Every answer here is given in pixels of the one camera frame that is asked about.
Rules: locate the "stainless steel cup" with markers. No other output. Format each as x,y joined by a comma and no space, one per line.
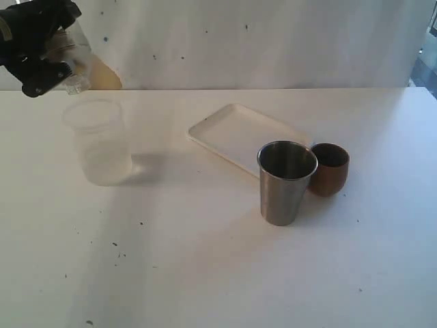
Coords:
285,169

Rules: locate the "clear glass with tea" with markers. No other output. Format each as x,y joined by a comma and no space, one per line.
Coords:
79,37

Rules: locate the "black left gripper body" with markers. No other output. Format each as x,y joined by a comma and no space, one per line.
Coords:
27,26

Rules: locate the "white rectangular tray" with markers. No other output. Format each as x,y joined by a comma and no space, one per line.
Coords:
236,133

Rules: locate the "clear glass strainer lid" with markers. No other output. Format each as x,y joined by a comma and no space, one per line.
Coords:
78,77

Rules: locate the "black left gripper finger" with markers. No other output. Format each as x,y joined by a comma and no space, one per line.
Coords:
51,75

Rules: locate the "brown wooden cup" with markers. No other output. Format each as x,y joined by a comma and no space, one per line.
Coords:
332,171

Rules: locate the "translucent white plastic container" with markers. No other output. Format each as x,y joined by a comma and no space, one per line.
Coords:
100,140

